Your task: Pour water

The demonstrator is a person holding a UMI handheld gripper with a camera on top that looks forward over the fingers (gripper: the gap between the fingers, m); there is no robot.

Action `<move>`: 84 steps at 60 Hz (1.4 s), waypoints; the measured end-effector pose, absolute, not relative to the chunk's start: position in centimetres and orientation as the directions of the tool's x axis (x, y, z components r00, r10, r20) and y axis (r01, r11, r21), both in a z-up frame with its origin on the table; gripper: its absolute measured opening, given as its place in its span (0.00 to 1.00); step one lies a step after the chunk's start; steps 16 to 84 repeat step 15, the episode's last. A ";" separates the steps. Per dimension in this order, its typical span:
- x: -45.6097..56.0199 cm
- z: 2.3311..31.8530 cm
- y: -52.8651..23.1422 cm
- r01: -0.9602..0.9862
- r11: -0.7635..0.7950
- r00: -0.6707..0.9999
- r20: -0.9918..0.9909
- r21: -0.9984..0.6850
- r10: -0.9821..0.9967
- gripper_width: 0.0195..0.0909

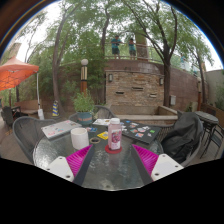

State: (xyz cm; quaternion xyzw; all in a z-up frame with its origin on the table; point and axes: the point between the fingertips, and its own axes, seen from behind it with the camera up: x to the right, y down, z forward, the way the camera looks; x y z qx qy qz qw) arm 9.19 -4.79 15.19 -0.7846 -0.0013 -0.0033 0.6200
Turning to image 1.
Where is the round glass patio table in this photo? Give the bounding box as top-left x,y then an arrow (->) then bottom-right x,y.
194,110 -> 219,148

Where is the tape ring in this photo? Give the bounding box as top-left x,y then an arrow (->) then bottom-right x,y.
89,136 -> 102,145

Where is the slender leaning trunk tree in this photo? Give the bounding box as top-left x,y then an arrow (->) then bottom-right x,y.
29,0 -> 118,116

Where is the green plant in teal pot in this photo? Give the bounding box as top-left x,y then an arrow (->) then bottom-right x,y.
71,91 -> 96,127

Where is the yellow card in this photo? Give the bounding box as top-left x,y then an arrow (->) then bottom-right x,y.
96,130 -> 110,141

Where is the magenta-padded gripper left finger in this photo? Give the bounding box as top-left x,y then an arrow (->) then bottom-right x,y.
45,144 -> 95,187

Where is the dark forked trunk tree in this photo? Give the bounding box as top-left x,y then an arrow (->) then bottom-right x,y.
123,0 -> 214,108

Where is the orange canopy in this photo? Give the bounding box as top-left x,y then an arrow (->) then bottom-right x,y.
0,55 -> 40,92

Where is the black laptop with stickers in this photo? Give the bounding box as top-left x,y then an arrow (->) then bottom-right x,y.
118,118 -> 161,145

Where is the grey wall box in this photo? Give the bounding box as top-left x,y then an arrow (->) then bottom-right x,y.
169,94 -> 177,107

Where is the black jacket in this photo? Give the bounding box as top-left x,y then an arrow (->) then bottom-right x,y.
160,111 -> 204,164

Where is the white ribbed cup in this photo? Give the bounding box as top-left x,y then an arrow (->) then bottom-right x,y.
70,127 -> 90,151

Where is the blue yellow striped cone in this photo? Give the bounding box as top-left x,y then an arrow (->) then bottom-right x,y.
51,100 -> 60,118

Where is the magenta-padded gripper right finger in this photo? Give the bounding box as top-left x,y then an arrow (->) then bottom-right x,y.
129,144 -> 184,187

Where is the wooden bench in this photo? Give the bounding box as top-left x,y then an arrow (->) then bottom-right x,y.
14,99 -> 39,118

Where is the silver laptop with stickers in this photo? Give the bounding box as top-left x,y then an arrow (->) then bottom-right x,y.
40,119 -> 83,140

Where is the dark chair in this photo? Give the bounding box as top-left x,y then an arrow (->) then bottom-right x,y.
0,105 -> 18,131

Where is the flat round red coaster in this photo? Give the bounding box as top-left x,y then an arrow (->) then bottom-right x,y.
104,144 -> 123,155

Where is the pink juice bottle white cap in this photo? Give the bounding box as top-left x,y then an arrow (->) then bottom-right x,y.
107,117 -> 123,151

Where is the white sticker sheet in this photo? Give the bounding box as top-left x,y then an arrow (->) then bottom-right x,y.
92,118 -> 112,127

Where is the globe lamp post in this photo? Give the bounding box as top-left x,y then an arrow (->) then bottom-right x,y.
79,58 -> 90,96

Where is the black metal chair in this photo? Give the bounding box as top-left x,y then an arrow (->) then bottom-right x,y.
199,123 -> 224,160

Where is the person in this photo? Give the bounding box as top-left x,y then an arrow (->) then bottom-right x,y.
110,34 -> 123,60
127,37 -> 138,61

